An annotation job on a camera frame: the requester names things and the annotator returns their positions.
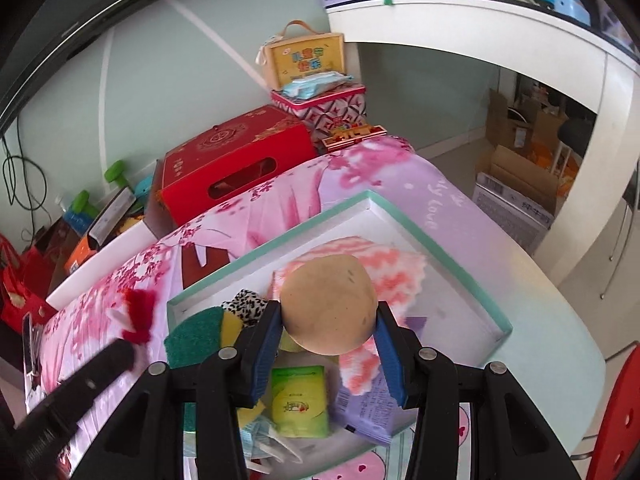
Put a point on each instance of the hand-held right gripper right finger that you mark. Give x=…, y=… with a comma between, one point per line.
x=395, y=360

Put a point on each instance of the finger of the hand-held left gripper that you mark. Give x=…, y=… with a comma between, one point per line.
x=100, y=375

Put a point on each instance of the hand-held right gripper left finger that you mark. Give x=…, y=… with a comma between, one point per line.
x=262, y=360

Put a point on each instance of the green tissue pack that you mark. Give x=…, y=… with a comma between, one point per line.
x=300, y=400

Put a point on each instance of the leopard print scrunchie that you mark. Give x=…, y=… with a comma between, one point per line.
x=247, y=305

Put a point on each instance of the purple packet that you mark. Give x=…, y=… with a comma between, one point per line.
x=365, y=410

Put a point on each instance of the teal-edged white shallow box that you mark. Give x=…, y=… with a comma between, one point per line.
x=450, y=320

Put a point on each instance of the green yellow scouring sponge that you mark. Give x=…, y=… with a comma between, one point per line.
x=195, y=335

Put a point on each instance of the blue face mask packet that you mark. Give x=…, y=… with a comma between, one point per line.
x=260, y=440

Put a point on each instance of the tan round sponge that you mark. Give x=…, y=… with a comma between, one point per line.
x=327, y=305

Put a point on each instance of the pink checkered towel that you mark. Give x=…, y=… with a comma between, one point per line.
x=395, y=270

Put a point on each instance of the phone in clip holder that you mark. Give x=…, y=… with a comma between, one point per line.
x=31, y=345

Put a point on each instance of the white bed board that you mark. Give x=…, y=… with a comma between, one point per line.
x=100, y=270

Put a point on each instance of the red gift bag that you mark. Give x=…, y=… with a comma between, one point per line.
x=20, y=295

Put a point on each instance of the orange box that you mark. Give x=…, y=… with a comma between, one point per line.
x=80, y=255

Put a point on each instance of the dark brown box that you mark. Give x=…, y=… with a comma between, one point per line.
x=52, y=240

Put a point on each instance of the pink printed bedsheet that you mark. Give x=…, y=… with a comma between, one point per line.
x=300, y=210

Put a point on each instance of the blue liquid bottle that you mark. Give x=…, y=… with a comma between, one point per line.
x=75, y=220

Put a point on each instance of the black and white box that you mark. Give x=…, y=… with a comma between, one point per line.
x=110, y=215

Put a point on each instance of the white printed carton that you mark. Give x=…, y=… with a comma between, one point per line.
x=505, y=210

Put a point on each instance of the teal plastic item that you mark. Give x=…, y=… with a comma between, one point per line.
x=142, y=187

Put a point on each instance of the green dumbbell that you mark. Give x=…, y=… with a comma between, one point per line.
x=115, y=172

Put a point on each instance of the red gift box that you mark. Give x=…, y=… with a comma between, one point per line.
x=225, y=155

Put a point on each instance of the small red yellow box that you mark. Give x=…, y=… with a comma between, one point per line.
x=350, y=137

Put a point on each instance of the red stool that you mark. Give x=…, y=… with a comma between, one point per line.
x=620, y=410

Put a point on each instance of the red patterned tin box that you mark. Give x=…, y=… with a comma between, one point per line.
x=340, y=110

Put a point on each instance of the brown cardboard box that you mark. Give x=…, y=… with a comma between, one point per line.
x=510, y=130

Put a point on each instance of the blue wet wipes pack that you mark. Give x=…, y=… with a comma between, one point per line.
x=312, y=86

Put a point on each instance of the white desk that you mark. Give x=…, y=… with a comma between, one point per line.
x=450, y=25

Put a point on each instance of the blue plastic item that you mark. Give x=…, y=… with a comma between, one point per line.
x=565, y=2

